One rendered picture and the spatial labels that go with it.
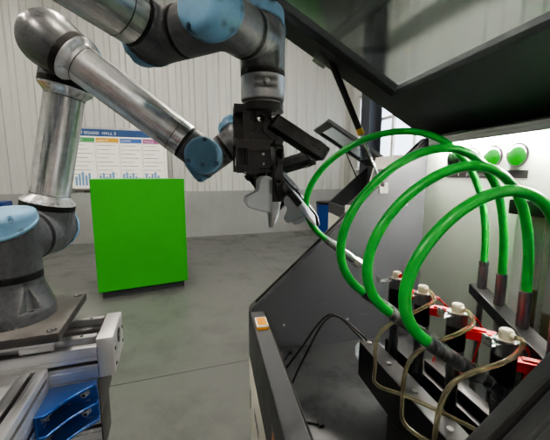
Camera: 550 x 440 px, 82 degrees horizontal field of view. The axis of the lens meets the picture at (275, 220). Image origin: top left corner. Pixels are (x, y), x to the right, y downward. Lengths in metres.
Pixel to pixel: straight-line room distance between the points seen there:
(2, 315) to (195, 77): 6.74
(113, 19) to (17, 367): 0.67
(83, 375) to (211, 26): 0.72
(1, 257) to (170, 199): 3.08
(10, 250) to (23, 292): 0.09
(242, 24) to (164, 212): 3.39
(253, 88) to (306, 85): 7.42
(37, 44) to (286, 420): 0.79
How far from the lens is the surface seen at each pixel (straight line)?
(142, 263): 3.88
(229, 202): 7.11
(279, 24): 0.59
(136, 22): 0.54
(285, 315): 0.97
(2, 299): 0.82
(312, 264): 0.94
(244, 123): 0.55
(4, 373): 0.87
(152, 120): 0.70
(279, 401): 0.63
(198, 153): 0.66
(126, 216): 3.77
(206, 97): 7.25
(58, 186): 0.91
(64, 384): 0.87
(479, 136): 0.88
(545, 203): 0.48
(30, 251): 0.82
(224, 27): 0.48
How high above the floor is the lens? 1.34
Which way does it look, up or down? 8 degrees down
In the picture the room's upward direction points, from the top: straight up
